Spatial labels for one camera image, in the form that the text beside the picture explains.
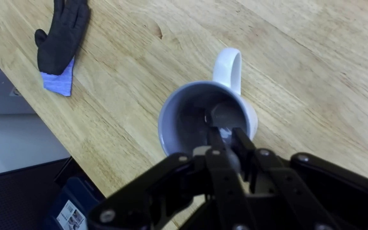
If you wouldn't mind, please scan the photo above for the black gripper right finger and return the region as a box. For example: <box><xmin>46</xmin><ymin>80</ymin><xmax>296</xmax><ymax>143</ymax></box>
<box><xmin>233</xmin><ymin>126</ymin><xmax>368</xmax><ymax>230</ymax></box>

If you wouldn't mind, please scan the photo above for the white low platform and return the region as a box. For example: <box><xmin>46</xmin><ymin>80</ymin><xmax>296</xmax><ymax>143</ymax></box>
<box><xmin>0</xmin><ymin>43</ymin><xmax>73</xmax><ymax>179</ymax></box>

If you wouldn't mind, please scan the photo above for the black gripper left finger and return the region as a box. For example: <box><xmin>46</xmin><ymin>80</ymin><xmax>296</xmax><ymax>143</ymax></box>
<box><xmin>87</xmin><ymin>106</ymin><xmax>258</xmax><ymax>230</ymax></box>

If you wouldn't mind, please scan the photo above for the dark labelled box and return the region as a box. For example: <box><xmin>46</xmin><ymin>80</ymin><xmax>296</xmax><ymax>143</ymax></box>
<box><xmin>42</xmin><ymin>175</ymin><xmax>105</xmax><ymax>230</ymax></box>

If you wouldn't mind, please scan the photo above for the black work glove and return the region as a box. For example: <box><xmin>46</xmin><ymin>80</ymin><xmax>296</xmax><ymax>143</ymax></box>
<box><xmin>33</xmin><ymin>0</ymin><xmax>93</xmax><ymax>98</ymax></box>

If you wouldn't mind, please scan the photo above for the white ceramic mug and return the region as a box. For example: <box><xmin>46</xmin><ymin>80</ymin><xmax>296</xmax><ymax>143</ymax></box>
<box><xmin>156</xmin><ymin>46</ymin><xmax>261</xmax><ymax>157</ymax></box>

